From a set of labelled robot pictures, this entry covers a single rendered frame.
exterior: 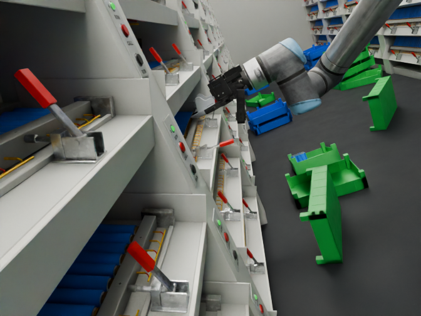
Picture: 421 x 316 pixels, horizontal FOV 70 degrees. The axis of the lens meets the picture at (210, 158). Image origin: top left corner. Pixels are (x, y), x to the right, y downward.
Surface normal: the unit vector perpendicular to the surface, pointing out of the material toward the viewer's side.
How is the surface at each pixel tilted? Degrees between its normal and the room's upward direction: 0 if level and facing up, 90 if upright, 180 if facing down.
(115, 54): 90
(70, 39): 90
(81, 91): 90
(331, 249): 90
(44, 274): 113
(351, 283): 0
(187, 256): 23
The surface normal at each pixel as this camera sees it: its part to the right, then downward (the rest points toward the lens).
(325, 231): -0.33, 0.47
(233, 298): -0.07, 0.38
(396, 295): -0.40, -0.86
